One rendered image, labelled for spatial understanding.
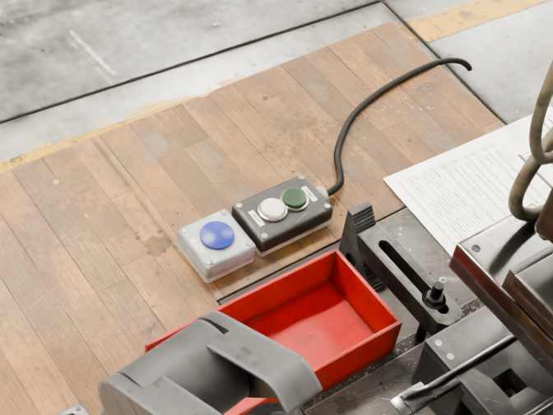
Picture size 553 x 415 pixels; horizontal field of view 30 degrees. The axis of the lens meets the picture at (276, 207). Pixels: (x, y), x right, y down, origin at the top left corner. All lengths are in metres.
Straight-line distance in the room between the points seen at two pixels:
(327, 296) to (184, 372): 0.55
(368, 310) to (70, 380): 0.33
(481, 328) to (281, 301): 0.23
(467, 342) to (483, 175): 0.34
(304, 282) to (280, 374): 0.55
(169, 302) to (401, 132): 0.42
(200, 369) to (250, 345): 0.04
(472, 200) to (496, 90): 1.59
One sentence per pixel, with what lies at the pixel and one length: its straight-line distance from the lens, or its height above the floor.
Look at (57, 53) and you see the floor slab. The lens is 2.84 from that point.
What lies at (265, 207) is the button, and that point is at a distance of 1.23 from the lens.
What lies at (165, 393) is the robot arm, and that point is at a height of 1.31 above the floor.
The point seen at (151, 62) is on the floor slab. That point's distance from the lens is 2.81.
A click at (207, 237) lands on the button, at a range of 1.19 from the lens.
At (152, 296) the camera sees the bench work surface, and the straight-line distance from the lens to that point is 1.19.
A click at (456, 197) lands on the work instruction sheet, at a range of 1.34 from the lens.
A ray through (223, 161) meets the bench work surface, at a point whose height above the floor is 0.90.
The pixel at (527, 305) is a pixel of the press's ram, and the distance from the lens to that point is 0.91.
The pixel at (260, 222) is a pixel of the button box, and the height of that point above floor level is 0.93.
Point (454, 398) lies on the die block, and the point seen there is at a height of 0.95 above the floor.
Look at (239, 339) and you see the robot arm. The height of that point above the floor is 1.31.
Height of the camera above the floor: 1.86
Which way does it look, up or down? 49 degrees down
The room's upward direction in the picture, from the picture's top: 9 degrees clockwise
